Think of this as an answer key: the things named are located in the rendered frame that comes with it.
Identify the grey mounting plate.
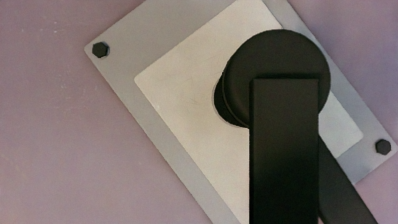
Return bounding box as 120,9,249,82
84,0,398,224

